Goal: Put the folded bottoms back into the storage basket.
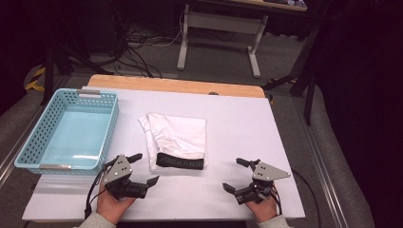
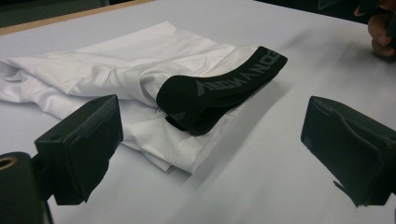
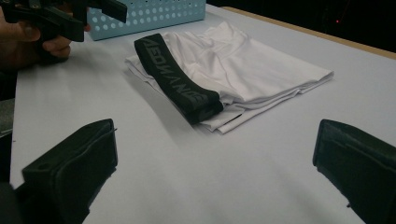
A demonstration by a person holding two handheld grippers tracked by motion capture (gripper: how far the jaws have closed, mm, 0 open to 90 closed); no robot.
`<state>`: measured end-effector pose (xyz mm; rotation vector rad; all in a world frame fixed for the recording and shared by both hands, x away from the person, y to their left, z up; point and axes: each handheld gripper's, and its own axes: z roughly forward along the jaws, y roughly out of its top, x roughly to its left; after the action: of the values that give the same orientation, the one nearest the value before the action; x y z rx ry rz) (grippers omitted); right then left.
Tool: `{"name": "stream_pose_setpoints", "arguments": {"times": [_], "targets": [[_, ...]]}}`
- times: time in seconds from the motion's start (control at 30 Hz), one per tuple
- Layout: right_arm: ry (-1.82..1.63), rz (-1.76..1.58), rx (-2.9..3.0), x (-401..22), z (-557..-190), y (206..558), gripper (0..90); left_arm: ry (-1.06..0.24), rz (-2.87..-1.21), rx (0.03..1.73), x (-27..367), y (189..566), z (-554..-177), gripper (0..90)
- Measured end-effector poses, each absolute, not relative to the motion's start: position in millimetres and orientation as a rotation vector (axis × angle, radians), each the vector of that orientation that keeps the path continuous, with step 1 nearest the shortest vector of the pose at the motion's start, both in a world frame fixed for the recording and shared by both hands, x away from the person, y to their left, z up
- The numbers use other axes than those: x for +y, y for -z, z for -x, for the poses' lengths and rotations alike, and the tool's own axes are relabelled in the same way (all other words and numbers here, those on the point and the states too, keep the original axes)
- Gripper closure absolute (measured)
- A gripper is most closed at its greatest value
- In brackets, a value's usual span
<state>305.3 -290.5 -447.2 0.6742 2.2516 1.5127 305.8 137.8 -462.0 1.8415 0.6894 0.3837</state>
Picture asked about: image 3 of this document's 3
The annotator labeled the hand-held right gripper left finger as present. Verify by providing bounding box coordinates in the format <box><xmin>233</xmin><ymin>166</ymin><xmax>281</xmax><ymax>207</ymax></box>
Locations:
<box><xmin>16</xmin><ymin>118</ymin><xmax>119</xmax><ymax>224</ymax></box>

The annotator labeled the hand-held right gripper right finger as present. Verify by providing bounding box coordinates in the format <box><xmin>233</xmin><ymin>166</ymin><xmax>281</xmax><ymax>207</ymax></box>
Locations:
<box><xmin>312</xmin><ymin>119</ymin><xmax>396</xmax><ymax>224</ymax></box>

